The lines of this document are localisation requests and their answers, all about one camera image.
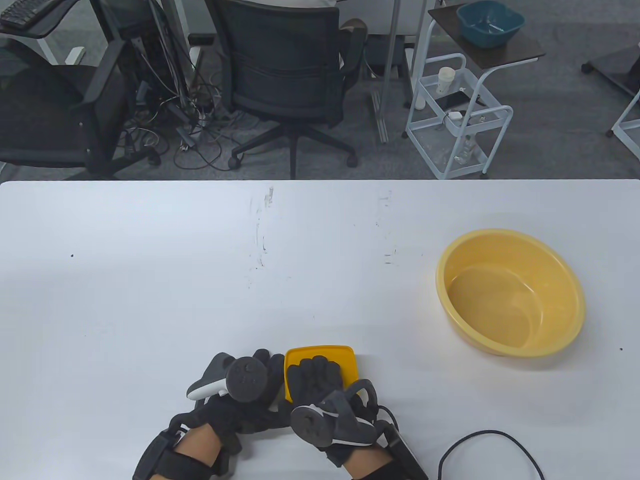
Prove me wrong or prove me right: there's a dark top white table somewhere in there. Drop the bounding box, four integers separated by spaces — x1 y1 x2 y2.
581 44 640 162

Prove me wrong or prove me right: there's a grey aluminium profile post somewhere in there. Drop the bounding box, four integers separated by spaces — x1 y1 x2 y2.
371 0 402 144

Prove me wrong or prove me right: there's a black wrist sensor box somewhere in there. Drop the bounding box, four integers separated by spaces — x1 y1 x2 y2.
132 434 174 480
382 422 429 480

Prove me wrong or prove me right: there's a black computer tower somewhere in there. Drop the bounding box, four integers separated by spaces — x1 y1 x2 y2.
97 0 193 108

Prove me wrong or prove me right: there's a black flat device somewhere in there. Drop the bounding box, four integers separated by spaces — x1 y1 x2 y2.
434 91 487 112

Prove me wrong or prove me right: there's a person's left hand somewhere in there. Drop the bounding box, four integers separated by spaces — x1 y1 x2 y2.
169 349 294 456

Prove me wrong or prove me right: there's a grey white tracker controller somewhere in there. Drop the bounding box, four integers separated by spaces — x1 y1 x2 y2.
291 379 379 449
186 352 269 404

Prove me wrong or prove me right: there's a black armrest office chair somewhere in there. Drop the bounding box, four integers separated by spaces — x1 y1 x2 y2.
0 40 162 181

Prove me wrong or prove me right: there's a clear plastic bottle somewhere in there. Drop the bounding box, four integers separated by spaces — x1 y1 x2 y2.
452 135 474 166

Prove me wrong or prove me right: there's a teal plastic tub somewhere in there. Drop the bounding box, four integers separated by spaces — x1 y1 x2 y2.
456 1 526 49

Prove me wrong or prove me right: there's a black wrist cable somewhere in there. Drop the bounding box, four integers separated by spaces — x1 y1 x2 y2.
372 406 546 480

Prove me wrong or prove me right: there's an orange container lid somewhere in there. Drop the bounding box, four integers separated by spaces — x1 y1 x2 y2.
284 345 357 402

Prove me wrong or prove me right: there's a person's right hand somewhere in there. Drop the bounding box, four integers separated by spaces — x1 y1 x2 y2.
287 355 396 469

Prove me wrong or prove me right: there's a tangle of floor cables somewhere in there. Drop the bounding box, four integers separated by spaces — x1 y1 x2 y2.
120 75 238 172

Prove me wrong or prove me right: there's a white leg keyboard desk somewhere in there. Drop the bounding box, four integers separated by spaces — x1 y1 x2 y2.
0 0 83 67

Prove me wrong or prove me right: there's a white wire trolley cart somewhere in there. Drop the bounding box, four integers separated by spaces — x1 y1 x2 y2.
404 52 514 180

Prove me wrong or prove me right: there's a brown top side table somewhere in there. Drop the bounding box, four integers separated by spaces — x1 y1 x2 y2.
427 4 547 108

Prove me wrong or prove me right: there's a black mesh office chair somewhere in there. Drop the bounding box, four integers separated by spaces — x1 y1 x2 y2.
205 0 368 180

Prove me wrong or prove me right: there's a person's right forearm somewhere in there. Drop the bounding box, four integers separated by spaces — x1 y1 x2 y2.
342 447 396 480

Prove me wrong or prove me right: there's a pale yellow plastic basin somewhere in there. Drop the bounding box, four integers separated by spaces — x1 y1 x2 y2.
435 229 586 358

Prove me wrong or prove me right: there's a black wrist strap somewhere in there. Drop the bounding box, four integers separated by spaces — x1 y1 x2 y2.
169 447 234 480

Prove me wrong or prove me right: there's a black keyboard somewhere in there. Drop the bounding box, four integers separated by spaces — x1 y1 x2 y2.
0 0 52 29

